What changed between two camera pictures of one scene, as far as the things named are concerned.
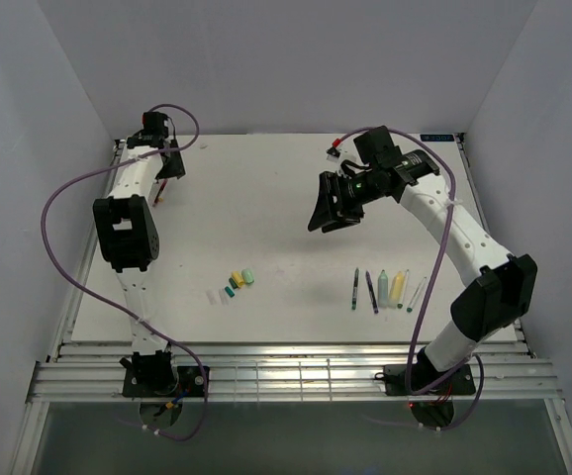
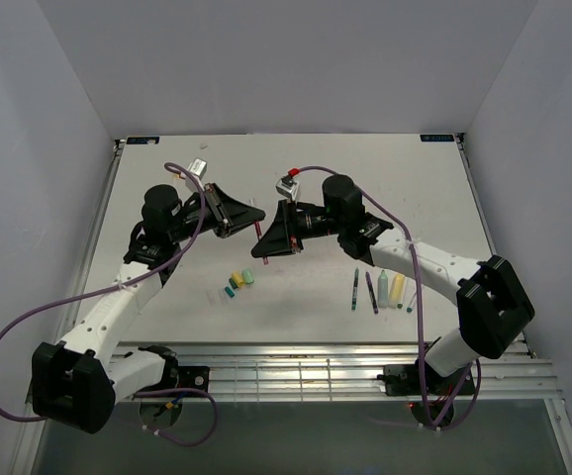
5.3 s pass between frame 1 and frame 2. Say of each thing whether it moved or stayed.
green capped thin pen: stayed
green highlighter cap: stayed
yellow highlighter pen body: stayed
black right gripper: moved
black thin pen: stayed
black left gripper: moved
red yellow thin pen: moved
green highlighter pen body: stayed
